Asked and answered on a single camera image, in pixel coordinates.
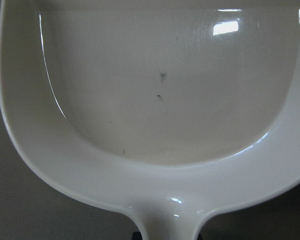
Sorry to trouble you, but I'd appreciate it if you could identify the beige plastic dustpan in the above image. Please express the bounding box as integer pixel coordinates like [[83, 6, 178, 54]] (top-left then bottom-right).
[[0, 0, 300, 240]]

